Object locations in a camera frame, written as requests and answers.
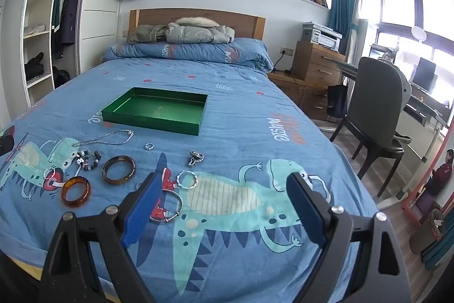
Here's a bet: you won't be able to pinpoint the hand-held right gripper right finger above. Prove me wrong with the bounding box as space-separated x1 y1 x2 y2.
285 172 414 303

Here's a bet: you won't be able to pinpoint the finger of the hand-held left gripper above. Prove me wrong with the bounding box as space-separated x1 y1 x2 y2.
0 126 16 156

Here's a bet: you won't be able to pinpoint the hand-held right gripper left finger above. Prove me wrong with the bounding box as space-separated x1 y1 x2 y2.
39 172 167 303

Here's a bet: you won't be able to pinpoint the thin silver bangle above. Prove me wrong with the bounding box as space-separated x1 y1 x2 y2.
136 182 184 223

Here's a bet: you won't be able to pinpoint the dark brown bangle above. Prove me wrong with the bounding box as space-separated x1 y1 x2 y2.
102 155 137 186

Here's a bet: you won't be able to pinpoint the plain silver bangle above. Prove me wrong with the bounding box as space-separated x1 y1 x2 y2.
43 167 64 191

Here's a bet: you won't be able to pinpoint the twisted silver bangle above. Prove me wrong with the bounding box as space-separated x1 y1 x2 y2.
176 171 198 189

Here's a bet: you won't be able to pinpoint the black white beaded bracelet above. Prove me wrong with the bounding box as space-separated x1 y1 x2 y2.
73 150 102 172

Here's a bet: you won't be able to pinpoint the amber bangle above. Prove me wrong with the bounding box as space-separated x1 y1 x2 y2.
61 176 91 208

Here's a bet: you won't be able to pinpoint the silver chain necklace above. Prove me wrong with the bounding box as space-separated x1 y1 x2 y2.
73 129 134 148

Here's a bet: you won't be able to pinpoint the green tray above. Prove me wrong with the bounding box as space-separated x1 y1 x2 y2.
101 87 208 137

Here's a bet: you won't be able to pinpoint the black bag on shelf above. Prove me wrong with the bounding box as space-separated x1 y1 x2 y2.
25 53 45 81

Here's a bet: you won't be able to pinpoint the black backpack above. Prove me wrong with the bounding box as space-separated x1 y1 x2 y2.
52 66 71 89

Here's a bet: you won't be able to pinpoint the low wooden side table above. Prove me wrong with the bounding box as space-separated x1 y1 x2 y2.
268 72 334 121

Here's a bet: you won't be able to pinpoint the black tote bag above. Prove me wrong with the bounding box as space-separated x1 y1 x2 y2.
326 85 349 119

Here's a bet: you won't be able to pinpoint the blue dinosaur bed sheet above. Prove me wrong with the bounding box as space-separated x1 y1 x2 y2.
0 58 378 303

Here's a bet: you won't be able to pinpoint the orange framed mirror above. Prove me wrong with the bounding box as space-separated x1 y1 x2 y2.
401 126 454 254

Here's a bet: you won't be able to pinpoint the folded white clothes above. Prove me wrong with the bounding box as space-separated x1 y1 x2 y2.
24 24 47 36

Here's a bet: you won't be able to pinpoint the grey chair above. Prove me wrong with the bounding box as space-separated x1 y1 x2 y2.
330 56 414 197

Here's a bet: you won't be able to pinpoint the hanging dark clothes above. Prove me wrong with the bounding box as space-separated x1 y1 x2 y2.
51 0 78 58

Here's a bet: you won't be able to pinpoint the wooden drawer cabinet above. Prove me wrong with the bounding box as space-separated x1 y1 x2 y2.
293 41 346 88

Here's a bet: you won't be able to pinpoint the grey study desk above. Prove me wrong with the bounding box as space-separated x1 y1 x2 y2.
369 44 449 197

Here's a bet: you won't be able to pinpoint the folded blue quilt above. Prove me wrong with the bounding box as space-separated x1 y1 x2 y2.
101 38 274 74

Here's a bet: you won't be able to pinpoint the olive fleece jacket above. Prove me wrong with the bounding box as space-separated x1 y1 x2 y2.
126 25 168 44

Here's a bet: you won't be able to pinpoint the white printer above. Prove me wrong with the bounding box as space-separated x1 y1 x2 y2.
301 22 343 51

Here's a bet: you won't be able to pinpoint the computer monitor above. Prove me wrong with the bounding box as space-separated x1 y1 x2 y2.
411 58 437 92

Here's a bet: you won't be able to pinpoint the grey down jacket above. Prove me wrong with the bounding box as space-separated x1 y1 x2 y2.
165 22 235 44

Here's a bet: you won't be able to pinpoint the white fur cushion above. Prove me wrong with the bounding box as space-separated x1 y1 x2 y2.
175 16 220 27

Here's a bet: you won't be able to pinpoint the black power cable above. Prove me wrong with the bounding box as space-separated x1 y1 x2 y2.
274 53 295 74

